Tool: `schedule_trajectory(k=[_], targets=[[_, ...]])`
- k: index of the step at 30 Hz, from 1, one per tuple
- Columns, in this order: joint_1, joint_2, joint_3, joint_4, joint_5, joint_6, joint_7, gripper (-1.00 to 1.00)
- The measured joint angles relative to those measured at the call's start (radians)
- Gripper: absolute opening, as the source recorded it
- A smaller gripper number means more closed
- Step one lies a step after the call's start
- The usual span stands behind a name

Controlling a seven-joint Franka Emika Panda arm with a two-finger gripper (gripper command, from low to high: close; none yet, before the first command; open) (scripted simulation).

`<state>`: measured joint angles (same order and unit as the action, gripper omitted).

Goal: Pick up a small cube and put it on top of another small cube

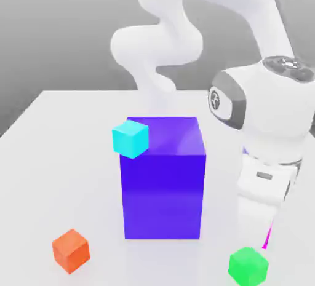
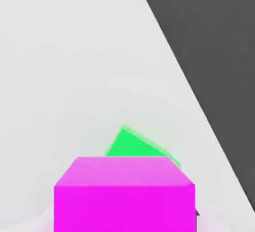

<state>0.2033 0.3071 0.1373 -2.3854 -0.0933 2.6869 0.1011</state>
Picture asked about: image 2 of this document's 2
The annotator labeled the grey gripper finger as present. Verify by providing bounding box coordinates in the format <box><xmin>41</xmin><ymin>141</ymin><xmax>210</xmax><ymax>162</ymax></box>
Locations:
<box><xmin>194</xmin><ymin>209</ymin><xmax>201</xmax><ymax>232</ymax></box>

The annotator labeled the small magenta cube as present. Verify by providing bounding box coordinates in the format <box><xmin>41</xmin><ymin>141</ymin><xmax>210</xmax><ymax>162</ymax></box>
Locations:
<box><xmin>53</xmin><ymin>156</ymin><xmax>196</xmax><ymax>232</ymax></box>

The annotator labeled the small green cube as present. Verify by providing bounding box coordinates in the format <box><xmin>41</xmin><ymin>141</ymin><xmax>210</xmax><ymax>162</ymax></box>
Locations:
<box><xmin>104</xmin><ymin>124</ymin><xmax>183</xmax><ymax>171</ymax></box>

